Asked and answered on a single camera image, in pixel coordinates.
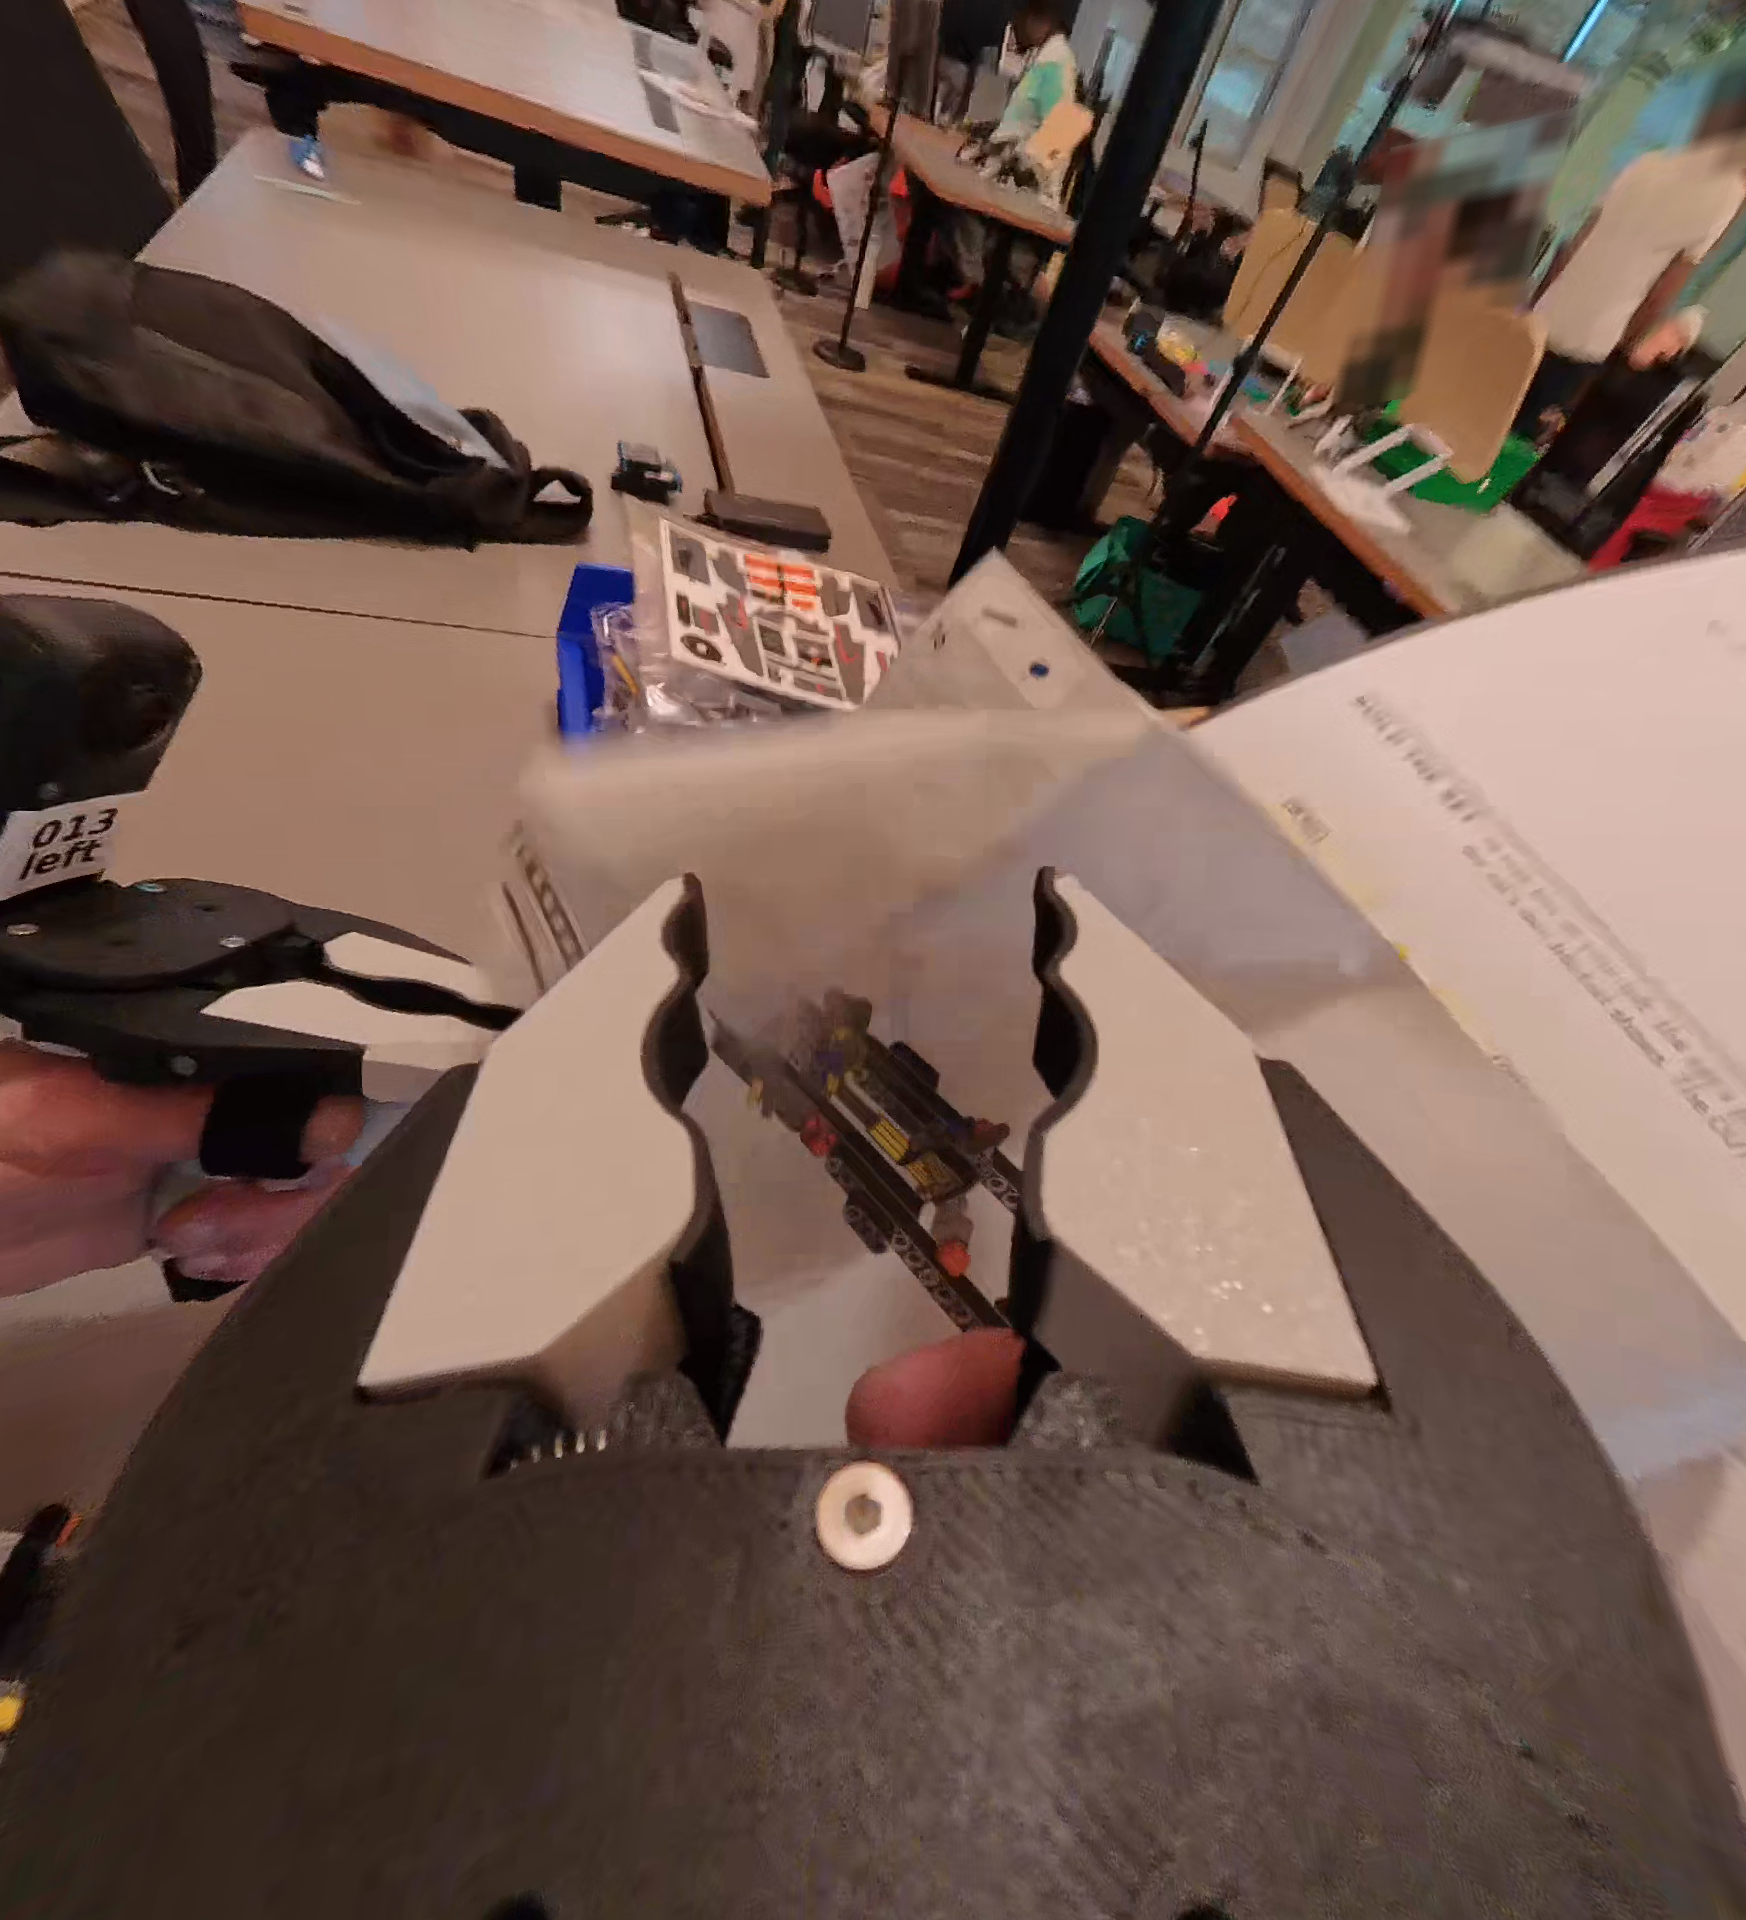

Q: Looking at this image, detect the blue plastic bin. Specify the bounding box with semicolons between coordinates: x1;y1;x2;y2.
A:
553;563;672;739

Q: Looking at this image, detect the black office chair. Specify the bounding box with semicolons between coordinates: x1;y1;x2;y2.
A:
0;0;218;301

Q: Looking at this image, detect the lego sticker sheet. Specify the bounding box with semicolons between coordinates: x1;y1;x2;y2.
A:
659;515;908;718

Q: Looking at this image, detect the printed paper sheet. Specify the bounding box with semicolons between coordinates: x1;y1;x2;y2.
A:
1190;536;1746;1920

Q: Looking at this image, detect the green bag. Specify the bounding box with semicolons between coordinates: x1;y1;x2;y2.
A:
1072;515;1193;643

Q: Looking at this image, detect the black support pole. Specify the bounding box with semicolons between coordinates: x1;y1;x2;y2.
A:
947;0;1223;588

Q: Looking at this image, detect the cardboard sheet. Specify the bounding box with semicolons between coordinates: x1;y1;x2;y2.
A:
1226;200;1551;485

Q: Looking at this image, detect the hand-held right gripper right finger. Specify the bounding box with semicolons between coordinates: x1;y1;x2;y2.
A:
1009;867;1381;1449

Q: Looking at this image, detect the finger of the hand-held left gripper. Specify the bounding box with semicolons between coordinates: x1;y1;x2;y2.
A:
307;923;525;1037
201;977;519;1069

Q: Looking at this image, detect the lego instruction booklet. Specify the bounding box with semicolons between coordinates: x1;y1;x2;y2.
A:
492;547;1746;1487

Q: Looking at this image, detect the black stanchion pole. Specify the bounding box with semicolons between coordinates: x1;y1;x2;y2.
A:
813;90;906;374

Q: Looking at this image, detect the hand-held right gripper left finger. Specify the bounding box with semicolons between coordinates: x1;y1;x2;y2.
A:
355;874;765;1448

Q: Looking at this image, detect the black backpack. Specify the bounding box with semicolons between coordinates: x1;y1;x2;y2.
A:
0;252;596;550

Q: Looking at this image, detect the person's left hand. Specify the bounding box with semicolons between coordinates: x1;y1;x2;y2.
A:
0;1036;369;1310

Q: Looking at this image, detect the grey table with wooden edge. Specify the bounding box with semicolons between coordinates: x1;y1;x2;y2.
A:
235;0;775;209

